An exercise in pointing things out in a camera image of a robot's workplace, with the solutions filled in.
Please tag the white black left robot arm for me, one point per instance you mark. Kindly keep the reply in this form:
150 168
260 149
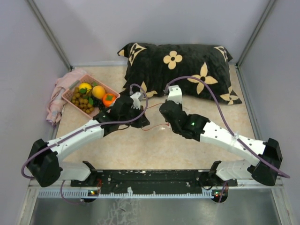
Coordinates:
46 160

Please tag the orange persimmon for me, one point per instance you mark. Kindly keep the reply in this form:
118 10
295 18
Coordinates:
108 99

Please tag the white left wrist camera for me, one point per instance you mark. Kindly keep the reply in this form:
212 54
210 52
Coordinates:
136 96

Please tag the pink cloth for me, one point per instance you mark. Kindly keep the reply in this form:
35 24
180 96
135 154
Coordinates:
56 103

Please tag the clear zip bag orange zipper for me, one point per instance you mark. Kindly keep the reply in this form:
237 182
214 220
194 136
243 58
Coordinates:
155 118

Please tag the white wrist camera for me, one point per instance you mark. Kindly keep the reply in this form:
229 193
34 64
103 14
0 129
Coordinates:
136 96
174 94

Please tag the dark grape bunch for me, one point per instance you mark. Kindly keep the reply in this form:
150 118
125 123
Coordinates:
98 103

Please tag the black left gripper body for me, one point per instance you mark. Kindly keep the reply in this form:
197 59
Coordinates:
134 113

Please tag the yellow lemon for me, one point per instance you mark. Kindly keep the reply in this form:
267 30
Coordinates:
84 88

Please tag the orange peach fruit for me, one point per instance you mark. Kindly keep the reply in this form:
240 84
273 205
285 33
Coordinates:
98 91

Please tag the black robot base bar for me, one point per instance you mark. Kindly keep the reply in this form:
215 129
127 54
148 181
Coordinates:
147 182

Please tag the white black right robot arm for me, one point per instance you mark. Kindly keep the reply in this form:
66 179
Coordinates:
259 158

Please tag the black pillow cream flowers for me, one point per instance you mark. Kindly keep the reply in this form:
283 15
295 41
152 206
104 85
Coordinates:
153 66

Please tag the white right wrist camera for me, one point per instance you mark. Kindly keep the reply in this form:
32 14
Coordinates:
174 94

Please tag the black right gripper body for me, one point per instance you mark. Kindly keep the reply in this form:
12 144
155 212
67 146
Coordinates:
175 129

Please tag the brown longan bunch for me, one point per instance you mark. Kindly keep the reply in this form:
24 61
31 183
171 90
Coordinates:
82 101

